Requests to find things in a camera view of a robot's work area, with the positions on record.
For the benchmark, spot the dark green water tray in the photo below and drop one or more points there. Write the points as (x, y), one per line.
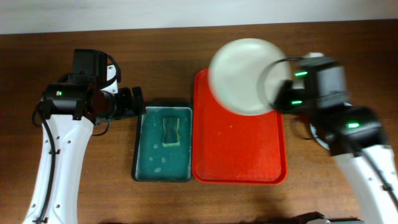
(151, 161)

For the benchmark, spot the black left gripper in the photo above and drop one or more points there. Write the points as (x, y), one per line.
(129, 110)

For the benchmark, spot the pale green plate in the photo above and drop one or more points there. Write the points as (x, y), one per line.
(316, 134)

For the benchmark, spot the red plastic tray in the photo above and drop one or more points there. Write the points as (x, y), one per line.
(234, 149)

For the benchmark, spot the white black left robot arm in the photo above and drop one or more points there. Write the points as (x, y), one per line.
(69, 110)

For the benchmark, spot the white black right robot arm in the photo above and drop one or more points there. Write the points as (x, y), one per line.
(355, 138)

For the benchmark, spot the yellow green sponge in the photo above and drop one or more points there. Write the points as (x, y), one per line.
(171, 136)

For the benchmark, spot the white plate with green stain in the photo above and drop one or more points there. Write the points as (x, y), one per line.
(246, 74)

